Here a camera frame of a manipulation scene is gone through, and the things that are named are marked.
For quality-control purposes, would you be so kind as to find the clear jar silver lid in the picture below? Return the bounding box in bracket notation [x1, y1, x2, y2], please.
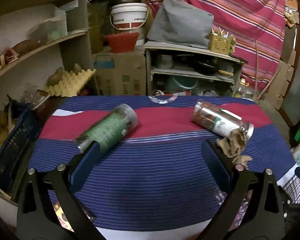
[192, 100, 254, 141]

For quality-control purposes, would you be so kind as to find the grey fabric bag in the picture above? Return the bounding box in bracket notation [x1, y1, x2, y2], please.
[147, 0, 214, 49]

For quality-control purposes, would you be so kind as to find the yellow label oil bottle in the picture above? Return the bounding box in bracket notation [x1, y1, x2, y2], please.
[235, 78, 249, 98]

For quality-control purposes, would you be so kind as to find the red plastic bowl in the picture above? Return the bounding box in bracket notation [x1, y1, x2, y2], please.
[106, 32, 139, 53]

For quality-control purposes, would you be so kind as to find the yellow utensil holder box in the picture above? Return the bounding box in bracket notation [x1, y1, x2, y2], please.
[208, 29, 231, 55]

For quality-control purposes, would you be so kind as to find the striped blue red tablecloth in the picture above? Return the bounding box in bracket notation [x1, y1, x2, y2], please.
[29, 96, 300, 239]

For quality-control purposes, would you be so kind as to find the yellow egg carton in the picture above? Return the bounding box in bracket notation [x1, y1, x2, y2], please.
[43, 69, 96, 98]

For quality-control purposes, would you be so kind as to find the dark blue plastic crate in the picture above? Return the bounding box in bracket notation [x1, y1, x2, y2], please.
[0, 109, 42, 201]

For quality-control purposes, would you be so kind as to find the brown paper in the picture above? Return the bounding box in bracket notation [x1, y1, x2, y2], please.
[216, 128, 253, 169]

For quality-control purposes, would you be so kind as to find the green vegetables bundle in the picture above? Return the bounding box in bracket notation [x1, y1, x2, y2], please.
[229, 35, 236, 54]

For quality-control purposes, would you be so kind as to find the white plastic bucket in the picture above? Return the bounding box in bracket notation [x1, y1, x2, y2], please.
[110, 3, 149, 30]

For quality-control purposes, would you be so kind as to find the red striped hanging curtain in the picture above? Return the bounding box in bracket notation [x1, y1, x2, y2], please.
[146, 0, 285, 90]

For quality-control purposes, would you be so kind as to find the green label clear jar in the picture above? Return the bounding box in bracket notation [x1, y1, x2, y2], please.
[75, 104, 139, 153]

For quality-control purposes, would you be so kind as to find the black frying pan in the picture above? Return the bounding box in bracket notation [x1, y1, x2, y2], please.
[193, 60, 234, 77]

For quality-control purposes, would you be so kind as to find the grey wooden shelf unit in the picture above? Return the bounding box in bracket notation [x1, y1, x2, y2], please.
[144, 41, 246, 96]

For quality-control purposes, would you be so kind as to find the cardboard box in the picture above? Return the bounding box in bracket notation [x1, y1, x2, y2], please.
[94, 52, 146, 96]

